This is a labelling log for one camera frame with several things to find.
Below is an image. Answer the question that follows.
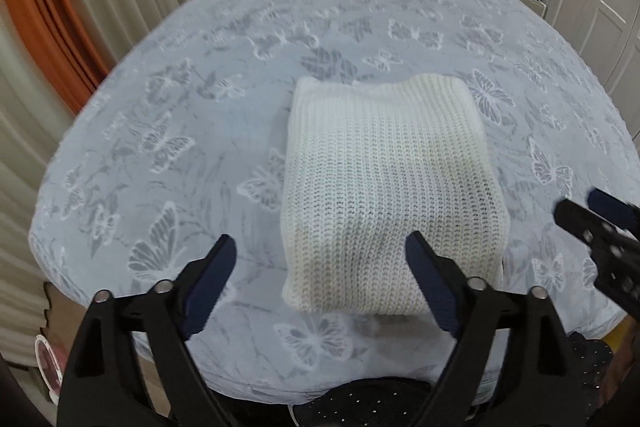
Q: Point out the orange curtain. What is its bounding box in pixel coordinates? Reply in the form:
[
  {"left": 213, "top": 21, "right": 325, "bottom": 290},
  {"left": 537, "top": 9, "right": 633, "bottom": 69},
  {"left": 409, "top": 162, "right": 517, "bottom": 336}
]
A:
[{"left": 4, "top": 0, "right": 113, "bottom": 114}]

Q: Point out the cream pleated curtain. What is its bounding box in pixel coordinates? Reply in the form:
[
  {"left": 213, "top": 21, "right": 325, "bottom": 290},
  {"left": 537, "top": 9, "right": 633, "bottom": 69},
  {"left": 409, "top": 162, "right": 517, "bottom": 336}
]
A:
[{"left": 1, "top": 0, "right": 186, "bottom": 367}]

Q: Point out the white knit sweater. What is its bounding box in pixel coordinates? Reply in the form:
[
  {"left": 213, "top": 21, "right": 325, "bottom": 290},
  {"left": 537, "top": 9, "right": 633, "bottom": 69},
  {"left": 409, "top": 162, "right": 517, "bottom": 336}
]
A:
[{"left": 280, "top": 74, "right": 510, "bottom": 315}]

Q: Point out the grey butterfly bed cover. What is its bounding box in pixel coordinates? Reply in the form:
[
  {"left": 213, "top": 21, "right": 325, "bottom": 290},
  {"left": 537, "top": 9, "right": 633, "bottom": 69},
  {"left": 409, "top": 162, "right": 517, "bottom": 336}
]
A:
[{"left": 29, "top": 0, "right": 639, "bottom": 404}]

